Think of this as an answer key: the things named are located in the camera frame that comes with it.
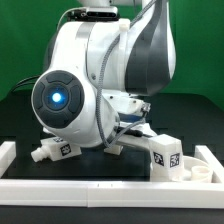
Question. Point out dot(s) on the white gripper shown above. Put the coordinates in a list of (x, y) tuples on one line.
[(133, 129)]

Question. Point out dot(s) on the white round stool seat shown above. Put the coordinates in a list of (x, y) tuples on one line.
[(190, 170)]

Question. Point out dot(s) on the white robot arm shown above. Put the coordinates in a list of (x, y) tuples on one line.
[(98, 61)]

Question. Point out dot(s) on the white U-shaped frame fence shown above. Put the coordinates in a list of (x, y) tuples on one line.
[(112, 194)]

